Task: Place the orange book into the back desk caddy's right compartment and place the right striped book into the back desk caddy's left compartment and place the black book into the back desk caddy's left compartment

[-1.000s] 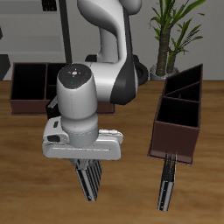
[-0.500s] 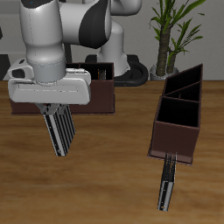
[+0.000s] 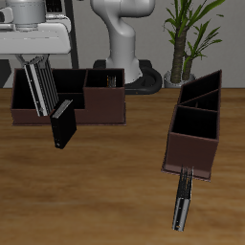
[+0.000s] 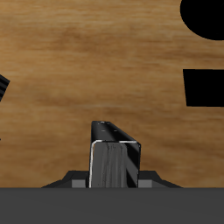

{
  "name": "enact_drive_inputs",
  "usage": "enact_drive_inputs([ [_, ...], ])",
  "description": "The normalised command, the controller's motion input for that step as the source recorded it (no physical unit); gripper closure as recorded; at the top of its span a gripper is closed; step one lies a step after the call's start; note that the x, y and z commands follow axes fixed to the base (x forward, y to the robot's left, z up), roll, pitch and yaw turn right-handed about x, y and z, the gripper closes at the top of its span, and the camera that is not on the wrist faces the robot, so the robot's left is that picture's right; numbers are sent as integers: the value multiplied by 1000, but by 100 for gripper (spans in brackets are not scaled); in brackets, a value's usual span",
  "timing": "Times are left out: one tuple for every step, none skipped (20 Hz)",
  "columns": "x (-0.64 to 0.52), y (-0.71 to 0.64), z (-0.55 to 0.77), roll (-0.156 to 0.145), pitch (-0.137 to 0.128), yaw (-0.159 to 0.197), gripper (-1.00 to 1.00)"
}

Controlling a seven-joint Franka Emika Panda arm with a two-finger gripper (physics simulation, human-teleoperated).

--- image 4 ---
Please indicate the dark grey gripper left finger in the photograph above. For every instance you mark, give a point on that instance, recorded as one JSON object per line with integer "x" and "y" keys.
{"x": 78, "y": 178}

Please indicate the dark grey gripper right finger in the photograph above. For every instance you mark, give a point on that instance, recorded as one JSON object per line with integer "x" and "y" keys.
{"x": 147, "y": 178}

